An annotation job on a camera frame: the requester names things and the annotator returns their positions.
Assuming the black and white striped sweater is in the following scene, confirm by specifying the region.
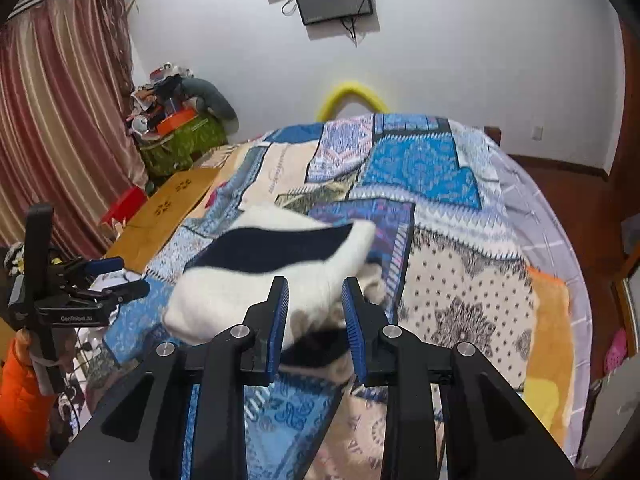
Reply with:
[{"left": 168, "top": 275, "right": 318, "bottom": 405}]
[{"left": 162, "top": 205, "right": 386, "bottom": 384}]

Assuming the orange sleeve forearm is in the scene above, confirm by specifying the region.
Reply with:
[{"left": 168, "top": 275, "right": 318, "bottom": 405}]
[{"left": 1, "top": 330, "right": 56, "bottom": 465}]

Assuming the wooden lap desk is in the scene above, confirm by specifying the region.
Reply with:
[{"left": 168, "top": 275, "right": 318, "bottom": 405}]
[{"left": 104, "top": 168, "right": 219, "bottom": 274}]

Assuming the red box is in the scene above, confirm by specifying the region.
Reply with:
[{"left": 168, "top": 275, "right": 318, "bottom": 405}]
[{"left": 100, "top": 185, "right": 148, "bottom": 226}]

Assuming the orange yellow fleece blanket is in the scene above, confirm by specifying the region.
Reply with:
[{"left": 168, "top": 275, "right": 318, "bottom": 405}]
[{"left": 524, "top": 266, "right": 575, "bottom": 448}]

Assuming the striped red curtain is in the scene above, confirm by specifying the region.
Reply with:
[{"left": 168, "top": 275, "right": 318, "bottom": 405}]
[{"left": 1, "top": 0, "right": 148, "bottom": 258}]

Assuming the green fabric storage bin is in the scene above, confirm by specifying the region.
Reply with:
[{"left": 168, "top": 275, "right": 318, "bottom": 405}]
[{"left": 139, "top": 115, "right": 227, "bottom": 178}]

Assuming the pink slipper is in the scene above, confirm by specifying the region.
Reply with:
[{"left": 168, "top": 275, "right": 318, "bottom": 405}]
[{"left": 603, "top": 328, "right": 627, "bottom": 375}]

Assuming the orange box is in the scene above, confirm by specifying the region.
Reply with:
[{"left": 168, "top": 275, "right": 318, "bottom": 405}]
[{"left": 156, "top": 108, "right": 198, "bottom": 136}]

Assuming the grey checked bed sheet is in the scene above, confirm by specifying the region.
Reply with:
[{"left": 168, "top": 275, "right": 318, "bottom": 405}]
[{"left": 450, "top": 122, "right": 592, "bottom": 462}]

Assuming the yellow foam tube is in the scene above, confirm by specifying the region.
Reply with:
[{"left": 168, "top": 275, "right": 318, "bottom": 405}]
[{"left": 316, "top": 80, "right": 390, "bottom": 122}]

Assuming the wall power socket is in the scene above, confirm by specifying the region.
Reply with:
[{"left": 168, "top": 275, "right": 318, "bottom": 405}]
[{"left": 532, "top": 127, "right": 544, "bottom": 141}]

